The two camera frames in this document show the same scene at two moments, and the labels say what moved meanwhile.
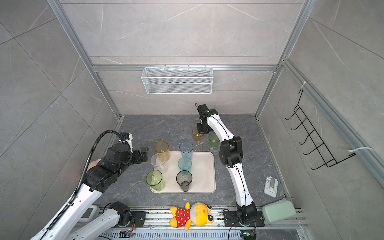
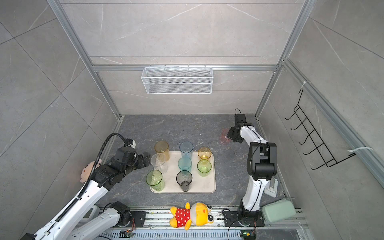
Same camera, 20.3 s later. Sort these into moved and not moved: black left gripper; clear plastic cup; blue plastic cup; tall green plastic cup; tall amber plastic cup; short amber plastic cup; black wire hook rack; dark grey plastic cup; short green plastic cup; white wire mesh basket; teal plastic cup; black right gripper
Moved: short amber plastic cup; short green plastic cup; black right gripper; black left gripper
Not moved: tall amber plastic cup; white wire mesh basket; black wire hook rack; dark grey plastic cup; tall green plastic cup; clear plastic cup; teal plastic cup; blue plastic cup
